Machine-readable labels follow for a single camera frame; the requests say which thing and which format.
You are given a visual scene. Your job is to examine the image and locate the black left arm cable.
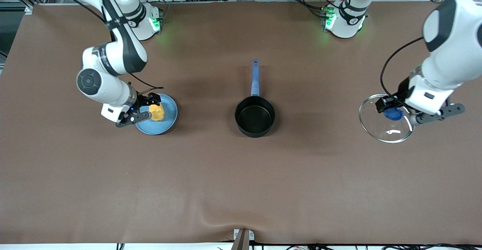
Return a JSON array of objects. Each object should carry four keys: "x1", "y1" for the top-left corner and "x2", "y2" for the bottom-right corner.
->
[{"x1": 380, "y1": 37, "x2": 426, "y2": 105}]

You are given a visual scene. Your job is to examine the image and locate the brown table mat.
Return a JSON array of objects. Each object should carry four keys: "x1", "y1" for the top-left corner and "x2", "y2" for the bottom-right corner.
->
[{"x1": 0, "y1": 0, "x2": 482, "y2": 245}]

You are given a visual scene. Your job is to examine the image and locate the metal table edge bracket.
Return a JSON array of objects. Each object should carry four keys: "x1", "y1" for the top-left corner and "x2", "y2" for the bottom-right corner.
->
[{"x1": 233, "y1": 228, "x2": 255, "y2": 250}]

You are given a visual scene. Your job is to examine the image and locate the black pot with blue handle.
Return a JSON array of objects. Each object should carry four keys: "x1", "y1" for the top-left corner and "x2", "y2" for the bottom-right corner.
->
[{"x1": 234, "y1": 59, "x2": 276, "y2": 138}]

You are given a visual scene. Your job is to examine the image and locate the glass lid with blue knob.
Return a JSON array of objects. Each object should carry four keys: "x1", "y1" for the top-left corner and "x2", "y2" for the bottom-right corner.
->
[{"x1": 358, "y1": 93, "x2": 415, "y2": 144}]

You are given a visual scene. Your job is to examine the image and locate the blue round plate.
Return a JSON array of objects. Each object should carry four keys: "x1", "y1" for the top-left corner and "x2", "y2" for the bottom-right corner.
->
[{"x1": 134, "y1": 93, "x2": 178, "y2": 136}]

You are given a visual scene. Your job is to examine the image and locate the yellow potato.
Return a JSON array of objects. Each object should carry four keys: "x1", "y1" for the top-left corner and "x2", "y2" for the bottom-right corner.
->
[{"x1": 149, "y1": 103, "x2": 166, "y2": 122}]

